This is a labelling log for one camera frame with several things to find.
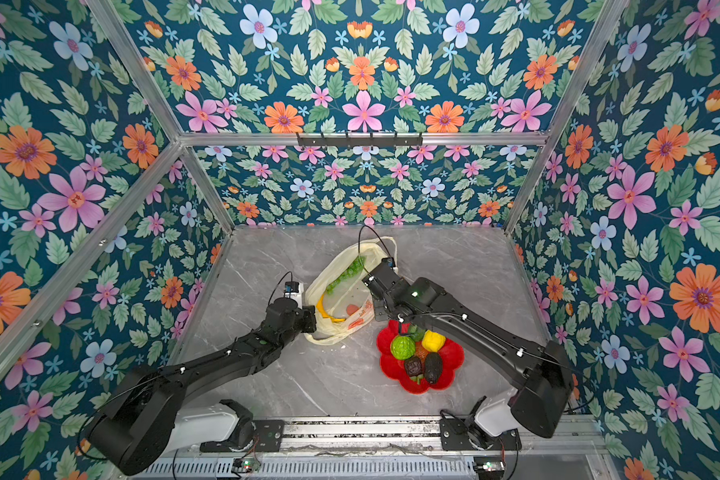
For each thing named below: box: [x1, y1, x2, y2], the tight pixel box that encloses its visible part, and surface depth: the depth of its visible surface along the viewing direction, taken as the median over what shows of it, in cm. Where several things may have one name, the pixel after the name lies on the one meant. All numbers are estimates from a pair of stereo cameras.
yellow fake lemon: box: [422, 329, 446, 353], surface depth 86 cm
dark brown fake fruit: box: [405, 356, 422, 376], surface depth 82 cm
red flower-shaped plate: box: [376, 320, 464, 394], surface depth 85 cm
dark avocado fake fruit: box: [424, 352, 442, 384], surface depth 83 cm
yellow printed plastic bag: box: [306, 236, 398, 345], surface depth 98 cm
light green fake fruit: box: [390, 335, 415, 361], surface depth 85 cm
